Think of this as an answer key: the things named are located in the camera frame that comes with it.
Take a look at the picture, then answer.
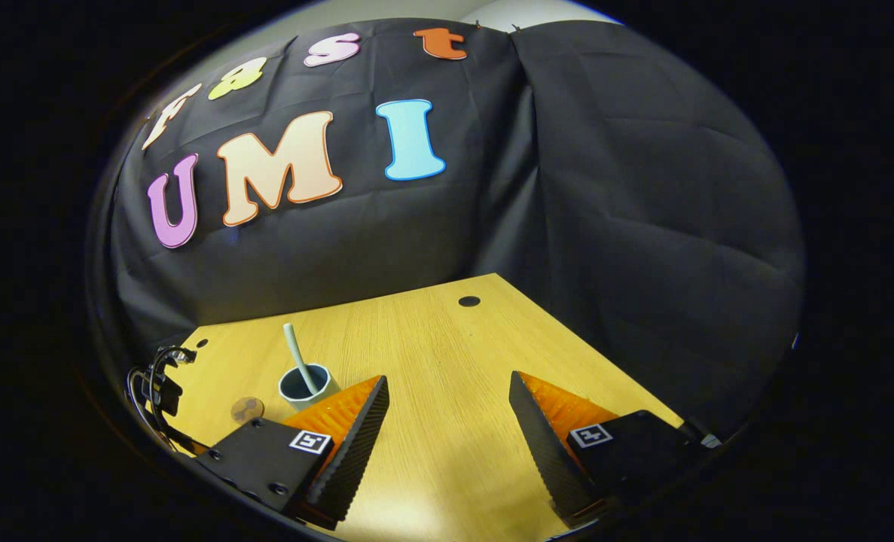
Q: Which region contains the yellow wooden desktop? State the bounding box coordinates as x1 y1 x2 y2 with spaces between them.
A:
164 273 685 542

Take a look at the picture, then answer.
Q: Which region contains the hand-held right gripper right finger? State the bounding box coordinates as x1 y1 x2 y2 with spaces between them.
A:
508 370 707 528

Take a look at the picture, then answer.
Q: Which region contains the pale green toothbrush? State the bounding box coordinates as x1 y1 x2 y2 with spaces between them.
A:
282 323 319 396

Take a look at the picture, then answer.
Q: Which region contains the light green cup wooden handle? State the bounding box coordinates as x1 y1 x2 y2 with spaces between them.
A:
278 364 340 412

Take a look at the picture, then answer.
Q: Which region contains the black backdrop cloth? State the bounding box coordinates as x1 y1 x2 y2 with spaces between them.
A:
89 19 805 452

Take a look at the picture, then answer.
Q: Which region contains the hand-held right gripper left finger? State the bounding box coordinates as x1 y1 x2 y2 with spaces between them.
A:
197 375 391 530

